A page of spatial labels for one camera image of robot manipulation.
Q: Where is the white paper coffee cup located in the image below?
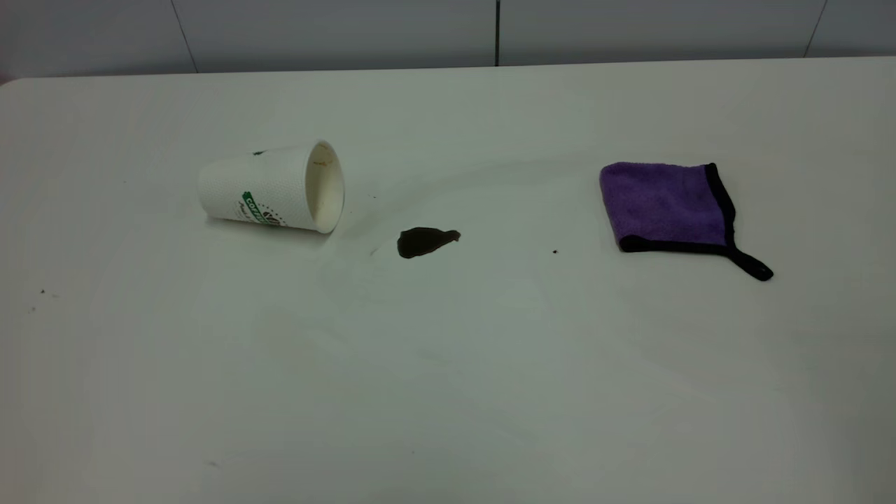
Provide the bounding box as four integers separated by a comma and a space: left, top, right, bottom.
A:
197, 140, 346, 235

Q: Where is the purple microfiber cloth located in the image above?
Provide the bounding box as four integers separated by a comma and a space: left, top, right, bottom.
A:
599, 162, 774, 282

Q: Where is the dark brown coffee spill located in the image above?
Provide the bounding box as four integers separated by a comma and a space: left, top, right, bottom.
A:
397, 227, 461, 259

